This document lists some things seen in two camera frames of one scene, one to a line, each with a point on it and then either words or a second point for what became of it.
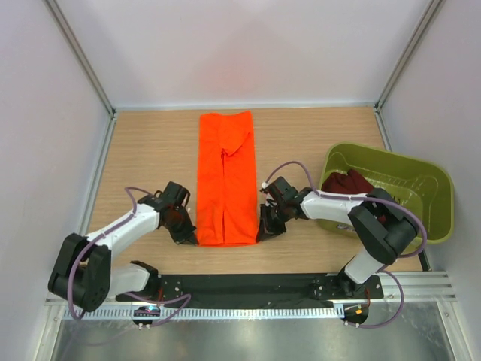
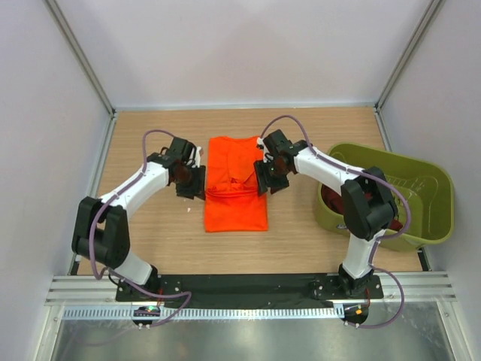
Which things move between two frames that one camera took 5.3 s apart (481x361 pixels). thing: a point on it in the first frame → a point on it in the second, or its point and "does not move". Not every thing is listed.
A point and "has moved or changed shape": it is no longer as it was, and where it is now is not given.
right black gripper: (272, 219) → (269, 177)
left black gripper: (180, 224) → (192, 183)
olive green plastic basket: (424, 189) does not move
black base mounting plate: (212, 289) does not move
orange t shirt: (227, 208) has moved or changed shape
